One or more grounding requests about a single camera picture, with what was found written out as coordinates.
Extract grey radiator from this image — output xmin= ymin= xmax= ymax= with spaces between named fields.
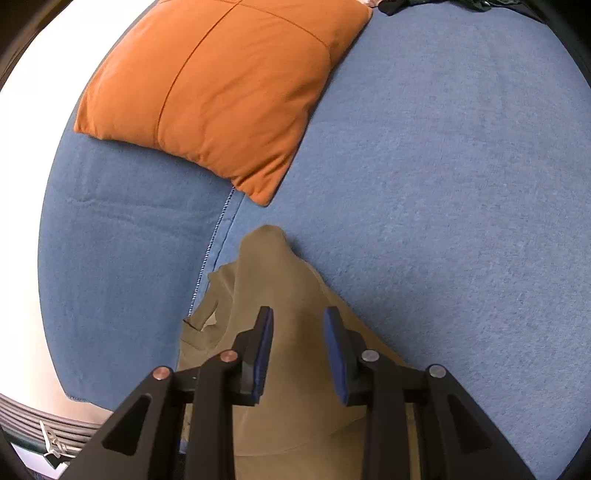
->
xmin=0 ymin=395 xmax=100 ymax=458

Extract olive green sweatshirt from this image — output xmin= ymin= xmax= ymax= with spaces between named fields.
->
xmin=178 ymin=225 xmax=401 ymax=479

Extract blue fabric sofa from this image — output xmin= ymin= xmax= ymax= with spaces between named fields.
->
xmin=39 ymin=3 xmax=590 ymax=479

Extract orange cushion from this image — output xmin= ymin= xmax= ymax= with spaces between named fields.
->
xmin=74 ymin=1 xmax=372 ymax=206

